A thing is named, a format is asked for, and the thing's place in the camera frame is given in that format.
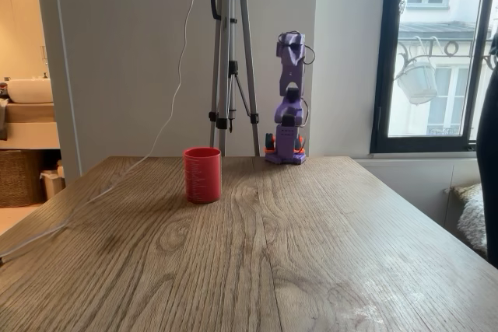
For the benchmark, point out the purple robot arm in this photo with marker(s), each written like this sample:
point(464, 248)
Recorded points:
point(291, 79)

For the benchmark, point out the red printed mug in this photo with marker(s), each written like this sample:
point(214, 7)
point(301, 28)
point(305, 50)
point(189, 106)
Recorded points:
point(202, 176)

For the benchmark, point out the orange table clamp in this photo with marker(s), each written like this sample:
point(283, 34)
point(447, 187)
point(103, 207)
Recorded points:
point(299, 145)
point(269, 143)

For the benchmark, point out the white hanging flower pot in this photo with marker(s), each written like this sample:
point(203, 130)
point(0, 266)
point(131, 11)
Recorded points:
point(417, 80)

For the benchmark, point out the black iron balcony railing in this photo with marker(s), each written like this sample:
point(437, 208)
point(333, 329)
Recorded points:
point(451, 47)

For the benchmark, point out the patterned cushion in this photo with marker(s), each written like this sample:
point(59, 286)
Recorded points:
point(465, 190)

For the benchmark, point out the person in dark clothes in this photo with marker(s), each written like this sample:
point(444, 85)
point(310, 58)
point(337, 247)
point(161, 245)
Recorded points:
point(490, 153)

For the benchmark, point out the white fur throw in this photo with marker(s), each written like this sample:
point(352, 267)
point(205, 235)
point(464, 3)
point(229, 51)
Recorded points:
point(472, 223)

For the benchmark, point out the white wash basin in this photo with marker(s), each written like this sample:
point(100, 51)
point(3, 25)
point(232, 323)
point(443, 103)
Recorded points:
point(30, 90)

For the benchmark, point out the beige vanity counter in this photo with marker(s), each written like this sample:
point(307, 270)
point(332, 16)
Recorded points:
point(29, 122)

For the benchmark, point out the small white bin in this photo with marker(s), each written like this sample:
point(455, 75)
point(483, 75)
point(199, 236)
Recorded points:
point(53, 186)

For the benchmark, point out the brown wicker basket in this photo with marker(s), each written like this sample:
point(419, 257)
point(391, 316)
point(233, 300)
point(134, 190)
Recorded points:
point(19, 178)

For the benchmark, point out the silver camera tripod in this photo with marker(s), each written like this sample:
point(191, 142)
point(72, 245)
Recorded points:
point(223, 36)

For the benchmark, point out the black window frame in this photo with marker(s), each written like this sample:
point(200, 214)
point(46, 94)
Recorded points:
point(379, 75)

